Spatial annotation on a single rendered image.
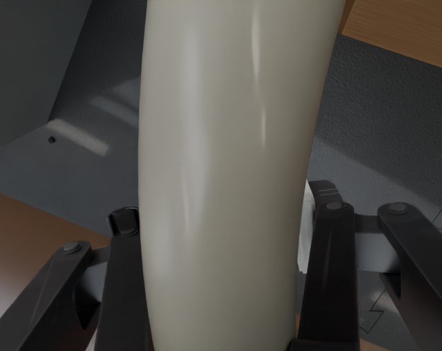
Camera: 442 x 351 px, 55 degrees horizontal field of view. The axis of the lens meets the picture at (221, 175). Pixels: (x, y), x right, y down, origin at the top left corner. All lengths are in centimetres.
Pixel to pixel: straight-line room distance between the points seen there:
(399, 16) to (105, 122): 72
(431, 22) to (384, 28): 9
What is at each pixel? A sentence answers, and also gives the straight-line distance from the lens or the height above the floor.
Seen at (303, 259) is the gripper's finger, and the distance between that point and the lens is 16.
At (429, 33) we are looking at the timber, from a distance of 95.
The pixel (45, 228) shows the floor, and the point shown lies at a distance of 137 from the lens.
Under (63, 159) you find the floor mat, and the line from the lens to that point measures 123.
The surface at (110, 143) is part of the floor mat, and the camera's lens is 115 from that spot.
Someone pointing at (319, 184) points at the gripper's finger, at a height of 87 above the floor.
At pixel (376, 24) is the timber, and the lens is 92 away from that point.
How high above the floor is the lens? 103
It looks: 66 degrees down
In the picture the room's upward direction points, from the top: 163 degrees counter-clockwise
